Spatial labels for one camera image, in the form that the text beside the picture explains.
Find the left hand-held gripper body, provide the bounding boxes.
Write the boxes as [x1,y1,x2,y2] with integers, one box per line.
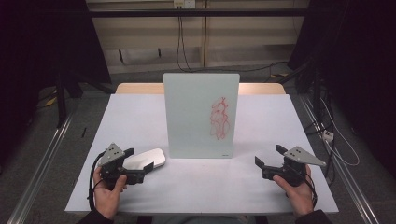
[97,142,146,190]

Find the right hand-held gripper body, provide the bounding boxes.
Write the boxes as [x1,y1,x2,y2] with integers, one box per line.
[262,146,327,188]

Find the white board eraser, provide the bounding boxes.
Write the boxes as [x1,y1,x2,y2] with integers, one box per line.
[122,147,167,171]

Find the person's right hand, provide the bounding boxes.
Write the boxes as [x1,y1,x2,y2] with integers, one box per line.
[273,164,315,218]

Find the person's left hand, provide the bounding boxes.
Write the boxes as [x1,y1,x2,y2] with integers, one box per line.
[92,166,129,220]

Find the white power strip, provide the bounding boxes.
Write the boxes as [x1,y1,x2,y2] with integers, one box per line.
[321,129,335,143]

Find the white table mat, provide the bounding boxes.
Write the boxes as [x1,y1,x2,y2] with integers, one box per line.
[64,92,340,216]

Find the wooden table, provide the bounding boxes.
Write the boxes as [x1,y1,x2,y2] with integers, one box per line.
[115,82,287,95]

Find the glass whiteboard with red scribble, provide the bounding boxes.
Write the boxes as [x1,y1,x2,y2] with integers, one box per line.
[163,72,241,160]

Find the black metal stand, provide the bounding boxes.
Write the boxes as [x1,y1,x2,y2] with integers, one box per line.
[55,74,68,129]

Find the black curtain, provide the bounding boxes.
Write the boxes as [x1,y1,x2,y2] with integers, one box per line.
[0,0,112,162]
[287,0,396,175]

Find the black horizontal bar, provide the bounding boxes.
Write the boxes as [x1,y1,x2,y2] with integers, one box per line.
[86,7,310,19]

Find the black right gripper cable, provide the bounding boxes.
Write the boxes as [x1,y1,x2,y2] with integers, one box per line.
[302,172,318,209]

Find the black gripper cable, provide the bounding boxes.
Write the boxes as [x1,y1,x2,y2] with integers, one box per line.
[302,172,318,209]
[87,150,107,211]

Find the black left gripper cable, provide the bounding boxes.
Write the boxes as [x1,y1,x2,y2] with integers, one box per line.
[87,150,107,211]

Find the aluminium floor rail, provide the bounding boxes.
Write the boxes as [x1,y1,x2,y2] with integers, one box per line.
[298,92,381,224]
[6,113,77,224]

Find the white floor cable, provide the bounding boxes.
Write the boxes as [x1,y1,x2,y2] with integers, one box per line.
[319,98,361,167]

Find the black hanging cables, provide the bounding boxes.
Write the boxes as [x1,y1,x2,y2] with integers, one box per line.
[176,15,194,73]

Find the white wall socket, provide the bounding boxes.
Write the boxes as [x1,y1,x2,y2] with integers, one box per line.
[173,0,197,9]

